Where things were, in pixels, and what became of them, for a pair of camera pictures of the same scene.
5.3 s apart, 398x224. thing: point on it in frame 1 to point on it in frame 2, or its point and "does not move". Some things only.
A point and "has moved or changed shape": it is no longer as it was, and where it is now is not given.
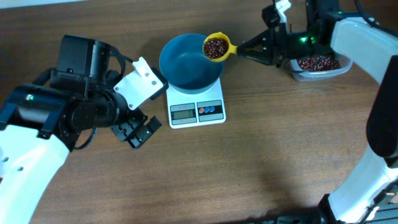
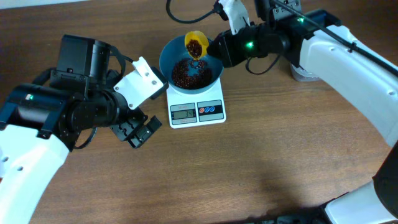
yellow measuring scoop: (217, 47) has moved or changed shape
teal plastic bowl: (185, 66) does not move
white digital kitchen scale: (186, 110) does not move
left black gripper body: (131, 130) does not move
